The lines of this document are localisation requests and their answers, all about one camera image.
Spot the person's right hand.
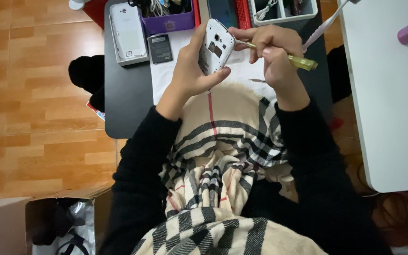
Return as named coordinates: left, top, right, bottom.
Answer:
left=228, top=24, right=311, bottom=104

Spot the person's left hand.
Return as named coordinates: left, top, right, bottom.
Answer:
left=164, top=23, right=232, bottom=104

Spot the yellow handled screwdriver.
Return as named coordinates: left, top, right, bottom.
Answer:
left=235, top=39, right=319, bottom=71

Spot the white phone without back cover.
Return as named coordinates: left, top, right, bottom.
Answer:
left=198, top=18, right=236, bottom=76

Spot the white paper sheet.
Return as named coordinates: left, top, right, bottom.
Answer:
left=150, top=28, right=278, bottom=106

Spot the black phone battery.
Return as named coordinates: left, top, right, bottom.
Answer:
left=147, top=34, right=174, bottom=64

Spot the white organiser tray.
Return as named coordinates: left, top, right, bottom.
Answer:
left=249, top=0, right=319, bottom=26

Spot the white phone box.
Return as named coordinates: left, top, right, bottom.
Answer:
left=109, top=14, right=150, bottom=67

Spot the person's right leg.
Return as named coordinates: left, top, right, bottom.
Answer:
left=326, top=44, right=353, bottom=104

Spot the person's leg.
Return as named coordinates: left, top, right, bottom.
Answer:
left=326, top=44, right=353, bottom=104
left=68, top=55, right=106, bottom=113

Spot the pale pink flexible rod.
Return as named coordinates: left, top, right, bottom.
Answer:
left=302, top=0, right=362, bottom=52

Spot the red plastic basket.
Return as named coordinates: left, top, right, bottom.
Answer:
left=193, top=0, right=253, bottom=31

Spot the dark blue phone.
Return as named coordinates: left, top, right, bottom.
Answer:
left=207, top=0, right=239, bottom=29

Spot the white phone back cover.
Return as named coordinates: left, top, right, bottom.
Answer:
left=110, top=2, right=146, bottom=59

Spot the beige plaid scarf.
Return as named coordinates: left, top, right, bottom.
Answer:
left=131, top=81, right=329, bottom=255

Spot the red and blue packet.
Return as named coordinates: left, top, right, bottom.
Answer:
left=86, top=101, right=106, bottom=122

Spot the person's left leg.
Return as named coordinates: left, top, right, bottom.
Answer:
left=68, top=55, right=106, bottom=113

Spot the red mat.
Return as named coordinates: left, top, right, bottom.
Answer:
left=82, top=0, right=110, bottom=30

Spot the white table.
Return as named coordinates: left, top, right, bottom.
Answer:
left=336, top=0, right=408, bottom=193

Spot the white round object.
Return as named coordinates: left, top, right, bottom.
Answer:
left=68, top=0, right=92, bottom=11

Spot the brown cardboard box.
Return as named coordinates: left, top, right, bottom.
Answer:
left=25, top=187, right=113, bottom=255

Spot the white plastic bag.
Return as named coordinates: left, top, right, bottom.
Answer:
left=31, top=200, right=97, bottom=255

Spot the white carton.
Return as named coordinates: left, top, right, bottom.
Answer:
left=0, top=196, right=33, bottom=255

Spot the purple box of cables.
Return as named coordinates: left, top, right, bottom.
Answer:
left=128, top=0, right=196, bottom=35

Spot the white cable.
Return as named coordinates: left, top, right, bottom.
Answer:
left=254, top=0, right=279, bottom=21

